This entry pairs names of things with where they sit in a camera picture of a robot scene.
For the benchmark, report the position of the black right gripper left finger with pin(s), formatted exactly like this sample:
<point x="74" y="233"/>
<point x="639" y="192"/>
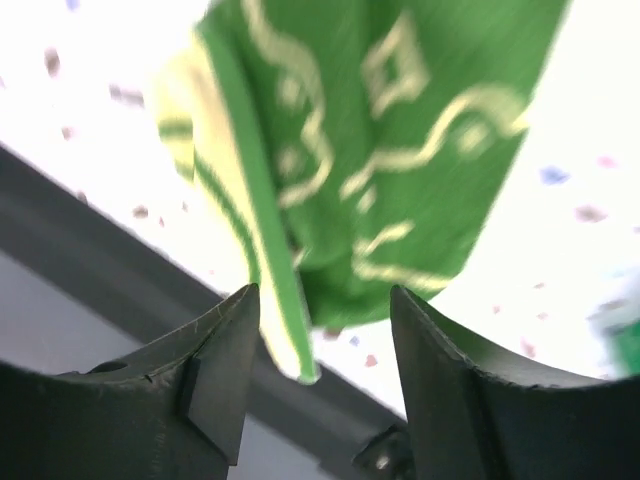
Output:
<point x="174" y="409"/>

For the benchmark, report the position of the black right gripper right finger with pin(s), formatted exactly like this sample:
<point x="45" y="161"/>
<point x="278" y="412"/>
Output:
<point x="476" y="410"/>

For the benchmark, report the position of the green cream patterned towel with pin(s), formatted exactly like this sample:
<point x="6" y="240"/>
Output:
<point x="350" y="146"/>

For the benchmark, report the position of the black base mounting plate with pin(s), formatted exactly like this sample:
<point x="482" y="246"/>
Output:
<point x="63" y="240"/>

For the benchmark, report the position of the green plastic tray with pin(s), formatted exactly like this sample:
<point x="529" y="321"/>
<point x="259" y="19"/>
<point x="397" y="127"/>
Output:
<point x="615" y="321"/>

